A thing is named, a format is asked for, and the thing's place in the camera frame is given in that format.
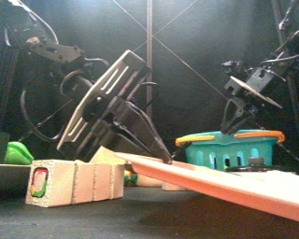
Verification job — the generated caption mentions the wooden cutting board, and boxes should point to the wooden cutting board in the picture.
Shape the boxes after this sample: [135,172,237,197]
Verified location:
[114,151,299,226]

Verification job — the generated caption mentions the white wooden knife block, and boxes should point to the white wooden knife block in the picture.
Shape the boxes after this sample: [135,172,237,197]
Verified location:
[89,145,131,166]

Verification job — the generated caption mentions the green yellow toy food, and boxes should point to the green yellow toy food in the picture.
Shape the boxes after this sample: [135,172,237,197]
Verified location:
[123,169,141,188]

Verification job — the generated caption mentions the white toy pot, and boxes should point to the white toy pot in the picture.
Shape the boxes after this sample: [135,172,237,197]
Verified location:
[133,169,165,189]

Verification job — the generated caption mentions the black pan lid with knob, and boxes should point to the black pan lid with knob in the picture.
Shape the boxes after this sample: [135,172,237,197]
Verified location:
[225,157,292,173]

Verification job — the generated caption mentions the wooden sushi roll toy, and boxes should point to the wooden sushi roll toy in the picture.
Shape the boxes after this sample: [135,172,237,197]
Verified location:
[26,159,126,209]

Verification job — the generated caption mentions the green toy pepper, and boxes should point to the green toy pepper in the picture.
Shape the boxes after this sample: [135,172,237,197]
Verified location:
[6,141,35,166]

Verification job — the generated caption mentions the grey tray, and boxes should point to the grey tray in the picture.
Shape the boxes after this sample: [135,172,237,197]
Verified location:
[0,162,35,194]

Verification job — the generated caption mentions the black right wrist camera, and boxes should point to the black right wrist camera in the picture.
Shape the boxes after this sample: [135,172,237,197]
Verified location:
[221,60,253,78]

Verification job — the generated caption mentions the black utensil handle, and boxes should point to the black utensil handle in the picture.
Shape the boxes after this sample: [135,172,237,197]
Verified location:
[169,140,194,161]

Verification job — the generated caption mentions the teal basket orange handles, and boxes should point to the teal basket orange handles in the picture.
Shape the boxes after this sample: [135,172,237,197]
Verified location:
[175,129,288,172]

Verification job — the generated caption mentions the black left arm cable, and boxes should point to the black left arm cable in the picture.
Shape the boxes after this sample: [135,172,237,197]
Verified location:
[19,68,95,144]

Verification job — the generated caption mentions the thin diagonal brace wire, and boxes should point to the thin diagonal brace wire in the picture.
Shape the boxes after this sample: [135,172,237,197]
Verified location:
[133,0,200,52]
[110,0,299,170]

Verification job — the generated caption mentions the vertical metal frame pole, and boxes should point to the vertical metal frame pole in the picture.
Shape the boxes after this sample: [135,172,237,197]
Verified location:
[145,0,155,120]

